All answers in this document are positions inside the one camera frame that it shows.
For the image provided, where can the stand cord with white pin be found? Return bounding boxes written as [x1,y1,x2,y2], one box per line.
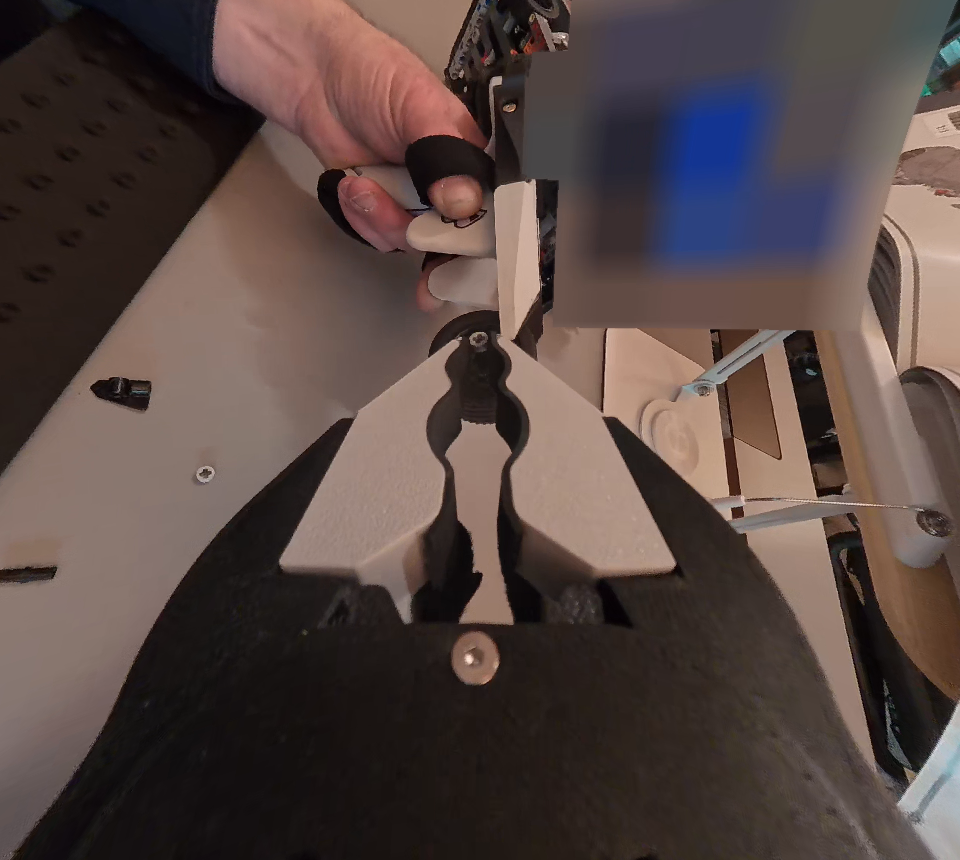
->
[712,494,950,537]

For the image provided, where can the partly built lego car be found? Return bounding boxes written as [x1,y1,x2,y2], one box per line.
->
[446,0,575,98]

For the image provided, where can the white book stand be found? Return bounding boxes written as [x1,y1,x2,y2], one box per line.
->
[602,211,960,794]

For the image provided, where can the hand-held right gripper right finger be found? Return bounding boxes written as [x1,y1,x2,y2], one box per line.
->
[491,337,681,625]

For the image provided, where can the open instruction book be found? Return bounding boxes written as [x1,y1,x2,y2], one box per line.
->
[870,106,960,381]

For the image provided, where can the person's left hand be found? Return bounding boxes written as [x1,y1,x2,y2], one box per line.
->
[213,0,496,314]

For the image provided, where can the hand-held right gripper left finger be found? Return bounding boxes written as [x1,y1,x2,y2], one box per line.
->
[279,337,472,625]

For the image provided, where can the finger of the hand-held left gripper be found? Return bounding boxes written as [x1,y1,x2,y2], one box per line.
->
[493,179,560,342]

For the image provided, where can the black perforated office chair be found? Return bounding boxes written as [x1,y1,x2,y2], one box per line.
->
[0,0,267,475]

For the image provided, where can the black lego wheel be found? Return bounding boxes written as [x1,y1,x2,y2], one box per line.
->
[429,310,543,362]

